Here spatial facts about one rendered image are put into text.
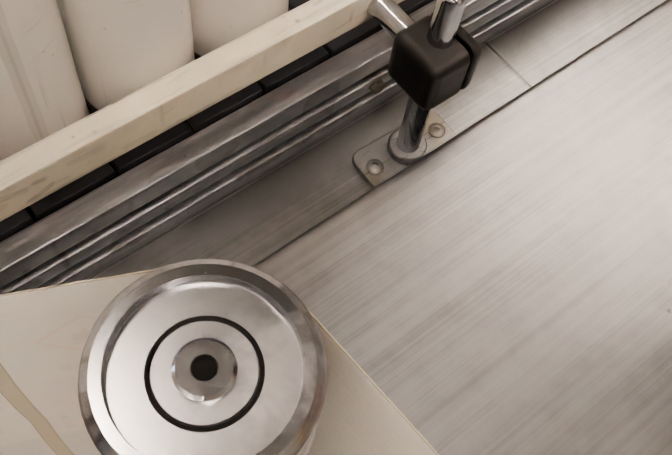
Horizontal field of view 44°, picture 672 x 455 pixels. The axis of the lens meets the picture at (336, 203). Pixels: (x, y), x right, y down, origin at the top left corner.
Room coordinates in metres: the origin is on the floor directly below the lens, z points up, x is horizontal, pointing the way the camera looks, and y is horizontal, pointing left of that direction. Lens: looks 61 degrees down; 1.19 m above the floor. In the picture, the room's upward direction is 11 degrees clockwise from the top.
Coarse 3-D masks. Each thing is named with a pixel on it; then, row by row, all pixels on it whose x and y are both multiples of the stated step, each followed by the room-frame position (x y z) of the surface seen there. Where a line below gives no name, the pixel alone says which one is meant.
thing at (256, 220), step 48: (576, 0) 0.37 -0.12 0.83; (624, 0) 0.38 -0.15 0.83; (528, 48) 0.33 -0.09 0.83; (576, 48) 0.33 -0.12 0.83; (480, 96) 0.29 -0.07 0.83; (336, 144) 0.24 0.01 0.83; (240, 192) 0.20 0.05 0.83; (288, 192) 0.20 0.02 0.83; (336, 192) 0.21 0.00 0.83; (192, 240) 0.17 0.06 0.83; (240, 240) 0.17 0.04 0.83; (288, 240) 0.18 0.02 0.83
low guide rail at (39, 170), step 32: (320, 0) 0.25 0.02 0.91; (352, 0) 0.26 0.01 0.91; (256, 32) 0.23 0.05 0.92; (288, 32) 0.23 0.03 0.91; (320, 32) 0.24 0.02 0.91; (192, 64) 0.21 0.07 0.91; (224, 64) 0.21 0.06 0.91; (256, 64) 0.22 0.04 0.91; (128, 96) 0.19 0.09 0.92; (160, 96) 0.19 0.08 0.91; (192, 96) 0.19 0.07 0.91; (224, 96) 0.21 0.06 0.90; (64, 128) 0.17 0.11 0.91; (96, 128) 0.17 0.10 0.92; (128, 128) 0.17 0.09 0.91; (160, 128) 0.18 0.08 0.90; (32, 160) 0.15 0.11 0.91; (64, 160) 0.15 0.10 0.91; (96, 160) 0.16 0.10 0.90; (0, 192) 0.13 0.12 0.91; (32, 192) 0.14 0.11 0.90
